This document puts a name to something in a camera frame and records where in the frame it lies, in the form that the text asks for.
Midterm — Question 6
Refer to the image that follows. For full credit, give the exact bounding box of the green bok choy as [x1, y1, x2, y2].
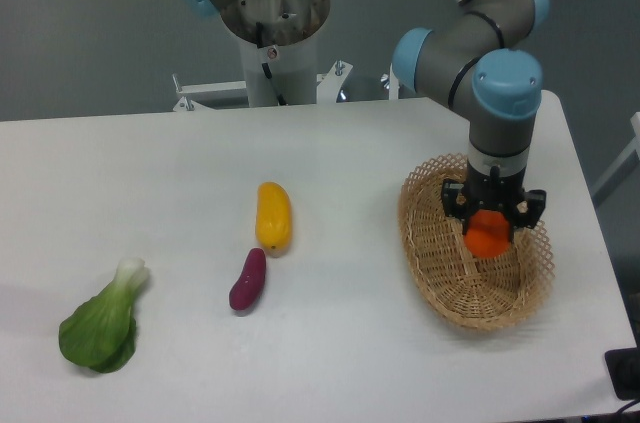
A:
[58, 257, 150, 374]

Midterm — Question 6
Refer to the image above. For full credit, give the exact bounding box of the purple sweet potato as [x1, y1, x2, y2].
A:
[229, 248, 267, 312]

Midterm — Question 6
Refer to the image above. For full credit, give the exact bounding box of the black cable on pedestal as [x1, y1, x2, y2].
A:
[255, 21, 289, 107]

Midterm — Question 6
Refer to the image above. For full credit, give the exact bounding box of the white metal base frame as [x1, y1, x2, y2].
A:
[171, 59, 407, 112]

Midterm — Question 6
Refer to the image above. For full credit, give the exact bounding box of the black device at edge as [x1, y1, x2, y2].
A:
[604, 348, 639, 401]

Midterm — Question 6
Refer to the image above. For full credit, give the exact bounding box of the white frame at right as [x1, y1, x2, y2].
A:
[590, 112, 639, 208]

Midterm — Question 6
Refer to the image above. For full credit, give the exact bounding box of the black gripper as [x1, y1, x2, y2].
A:
[440, 154, 547, 241]

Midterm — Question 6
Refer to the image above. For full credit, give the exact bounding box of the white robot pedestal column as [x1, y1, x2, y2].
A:
[237, 37, 318, 108]

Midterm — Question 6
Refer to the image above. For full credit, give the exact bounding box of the woven wicker basket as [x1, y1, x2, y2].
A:
[398, 153, 555, 331]

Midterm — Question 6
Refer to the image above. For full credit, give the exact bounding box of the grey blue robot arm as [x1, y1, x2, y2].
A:
[185, 0, 549, 248]

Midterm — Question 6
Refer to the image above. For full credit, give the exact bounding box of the orange fruit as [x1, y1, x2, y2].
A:
[463, 210, 511, 258]

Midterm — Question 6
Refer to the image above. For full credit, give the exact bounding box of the yellow mango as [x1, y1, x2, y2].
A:
[255, 182, 293, 254]

